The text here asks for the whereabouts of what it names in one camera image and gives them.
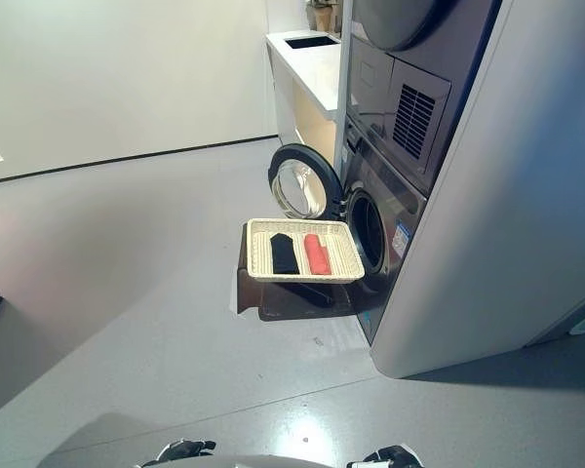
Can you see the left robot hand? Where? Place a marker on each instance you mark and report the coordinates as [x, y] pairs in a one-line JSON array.
[[185, 446]]

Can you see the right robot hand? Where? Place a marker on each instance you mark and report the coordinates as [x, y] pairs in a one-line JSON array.
[[395, 456]]

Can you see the black cloth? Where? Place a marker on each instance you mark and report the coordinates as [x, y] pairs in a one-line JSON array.
[[284, 256]]

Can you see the red cloth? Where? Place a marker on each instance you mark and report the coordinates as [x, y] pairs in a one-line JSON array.
[[317, 256]]

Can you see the dark grey washing machine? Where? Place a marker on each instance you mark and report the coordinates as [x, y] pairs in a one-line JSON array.
[[400, 200]]

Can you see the dark brown basket stand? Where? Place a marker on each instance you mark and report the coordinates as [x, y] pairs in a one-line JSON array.
[[292, 304]]

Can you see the cream wicker basket tray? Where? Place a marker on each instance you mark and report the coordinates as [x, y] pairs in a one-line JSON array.
[[258, 253]]

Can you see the blue energy label sticker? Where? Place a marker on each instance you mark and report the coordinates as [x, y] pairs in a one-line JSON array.
[[401, 237]]

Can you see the round glass washer door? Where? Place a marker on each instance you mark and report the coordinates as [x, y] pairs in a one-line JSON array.
[[300, 183]]

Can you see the dryer vent grille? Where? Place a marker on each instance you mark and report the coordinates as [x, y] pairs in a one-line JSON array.
[[413, 122]]

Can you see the dark grey stacked dryer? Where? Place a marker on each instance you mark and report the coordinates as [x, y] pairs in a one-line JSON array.
[[370, 68]]

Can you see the white counter cabinet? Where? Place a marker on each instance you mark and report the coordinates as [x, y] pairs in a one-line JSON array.
[[312, 73]]

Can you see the black rectangular counter sink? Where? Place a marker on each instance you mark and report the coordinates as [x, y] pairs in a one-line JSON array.
[[312, 42]]

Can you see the white appliance cabinet enclosure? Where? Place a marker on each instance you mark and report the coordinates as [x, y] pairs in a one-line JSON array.
[[492, 195]]

